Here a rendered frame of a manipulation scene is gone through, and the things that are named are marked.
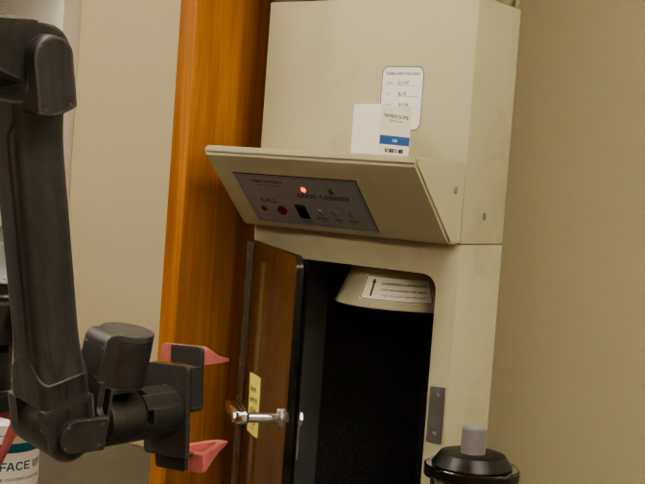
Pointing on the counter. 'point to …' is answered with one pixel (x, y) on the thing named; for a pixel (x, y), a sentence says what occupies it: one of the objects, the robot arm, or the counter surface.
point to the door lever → (250, 414)
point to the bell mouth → (388, 290)
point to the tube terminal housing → (342, 71)
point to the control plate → (267, 193)
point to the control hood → (400, 170)
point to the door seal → (298, 373)
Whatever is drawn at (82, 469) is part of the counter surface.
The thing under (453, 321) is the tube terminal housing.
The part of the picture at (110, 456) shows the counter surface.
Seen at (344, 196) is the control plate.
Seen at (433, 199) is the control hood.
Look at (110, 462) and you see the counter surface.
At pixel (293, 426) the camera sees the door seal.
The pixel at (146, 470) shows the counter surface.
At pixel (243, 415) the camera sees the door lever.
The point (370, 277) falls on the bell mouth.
